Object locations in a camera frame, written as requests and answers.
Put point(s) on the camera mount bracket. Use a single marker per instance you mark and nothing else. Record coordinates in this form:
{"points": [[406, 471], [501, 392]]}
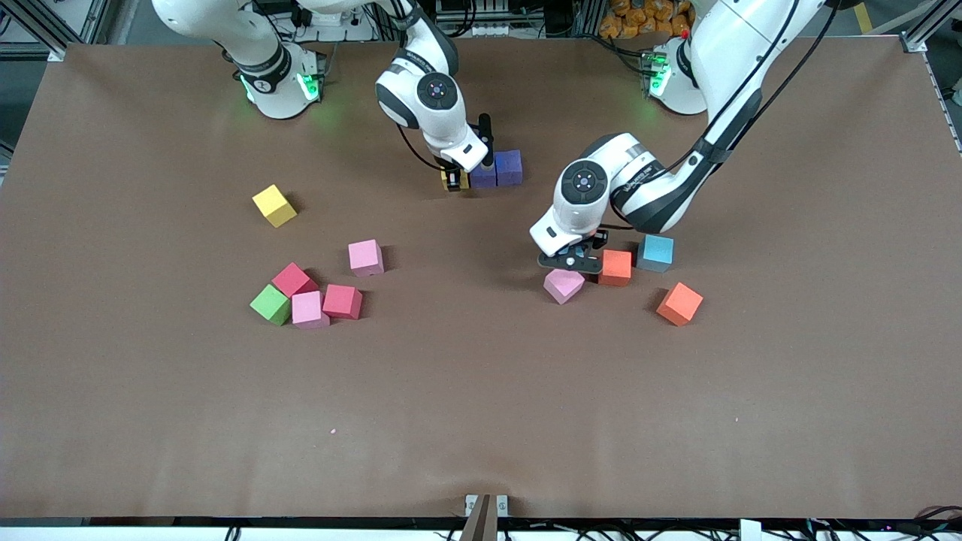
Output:
{"points": [[481, 522]]}

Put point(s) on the white power strip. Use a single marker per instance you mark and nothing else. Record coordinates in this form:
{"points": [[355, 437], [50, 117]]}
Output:
{"points": [[327, 19]]}

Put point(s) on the red foam block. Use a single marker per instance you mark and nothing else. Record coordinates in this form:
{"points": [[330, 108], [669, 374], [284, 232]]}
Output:
{"points": [[291, 278], [343, 301]]}

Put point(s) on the orange foam block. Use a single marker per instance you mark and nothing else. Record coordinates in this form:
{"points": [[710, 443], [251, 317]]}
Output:
{"points": [[616, 268], [679, 303]]}

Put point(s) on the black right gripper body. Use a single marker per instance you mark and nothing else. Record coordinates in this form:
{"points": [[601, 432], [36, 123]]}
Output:
{"points": [[452, 176]]}

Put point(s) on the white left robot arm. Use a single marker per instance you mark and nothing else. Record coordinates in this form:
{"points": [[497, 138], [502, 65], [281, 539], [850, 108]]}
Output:
{"points": [[586, 184]]}

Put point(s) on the pink foam block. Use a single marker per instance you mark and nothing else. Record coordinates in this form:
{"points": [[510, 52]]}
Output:
{"points": [[310, 309], [366, 258], [564, 287]]}

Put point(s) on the small white device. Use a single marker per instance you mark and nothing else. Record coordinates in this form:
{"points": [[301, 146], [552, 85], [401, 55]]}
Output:
{"points": [[490, 30]]}

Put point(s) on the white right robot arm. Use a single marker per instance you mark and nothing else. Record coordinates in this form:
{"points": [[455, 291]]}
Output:
{"points": [[436, 94]]}

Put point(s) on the purple foam block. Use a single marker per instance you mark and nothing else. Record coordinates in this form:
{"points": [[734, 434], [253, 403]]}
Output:
{"points": [[485, 179], [509, 167]]}

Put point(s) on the bag of orange items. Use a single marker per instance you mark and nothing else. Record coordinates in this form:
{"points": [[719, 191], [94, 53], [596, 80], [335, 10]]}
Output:
{"points": [[639, 19]]}

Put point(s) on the yellow foam block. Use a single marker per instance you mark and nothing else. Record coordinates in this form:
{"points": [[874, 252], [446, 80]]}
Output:
{"points": [[274, 205], [465, 182]]}

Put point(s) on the green foam block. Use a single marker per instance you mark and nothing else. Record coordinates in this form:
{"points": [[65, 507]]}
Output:
{"points": [[270, 304]]}

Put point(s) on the aluminium frame profile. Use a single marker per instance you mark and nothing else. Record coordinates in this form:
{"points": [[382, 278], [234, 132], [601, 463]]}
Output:
{"points": [[913, 43], [56, 54]]}

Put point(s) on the blue foam block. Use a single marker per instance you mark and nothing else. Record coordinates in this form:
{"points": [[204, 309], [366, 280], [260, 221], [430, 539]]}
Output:
{"points": [[655, 252]]}

